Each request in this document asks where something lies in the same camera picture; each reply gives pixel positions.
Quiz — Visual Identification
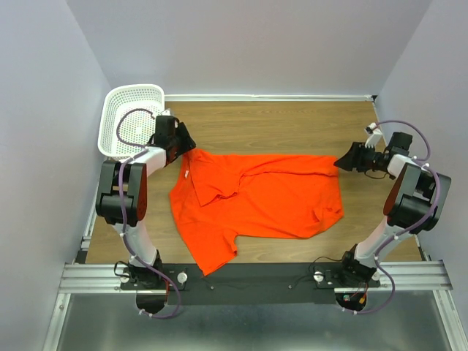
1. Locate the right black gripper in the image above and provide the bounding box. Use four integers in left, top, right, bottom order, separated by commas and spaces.
333, 142, 382, 173

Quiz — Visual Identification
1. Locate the black mounting base plate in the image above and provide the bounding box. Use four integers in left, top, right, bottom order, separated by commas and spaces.
114, 262, 380, 306

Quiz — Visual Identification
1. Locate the aluminium frame rail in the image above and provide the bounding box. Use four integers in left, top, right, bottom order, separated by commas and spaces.
58, 261, 453, 294

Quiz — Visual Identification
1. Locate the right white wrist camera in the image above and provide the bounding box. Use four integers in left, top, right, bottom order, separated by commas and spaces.
364, 123, 382, 148

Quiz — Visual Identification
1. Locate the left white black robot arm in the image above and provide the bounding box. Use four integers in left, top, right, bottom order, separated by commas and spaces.
96, 108, 196, 289

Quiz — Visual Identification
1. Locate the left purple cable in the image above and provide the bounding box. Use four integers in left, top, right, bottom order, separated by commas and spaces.
115, 108, 182, 319

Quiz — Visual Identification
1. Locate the white perforated plastic basket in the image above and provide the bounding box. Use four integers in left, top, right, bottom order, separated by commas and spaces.
97, 84, 165, 159

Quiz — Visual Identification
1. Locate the orange t-shirt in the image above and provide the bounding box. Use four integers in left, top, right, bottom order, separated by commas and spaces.
170, 148, 344, 276

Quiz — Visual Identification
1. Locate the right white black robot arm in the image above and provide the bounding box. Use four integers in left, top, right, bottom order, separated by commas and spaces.
334, 124, 452, 287

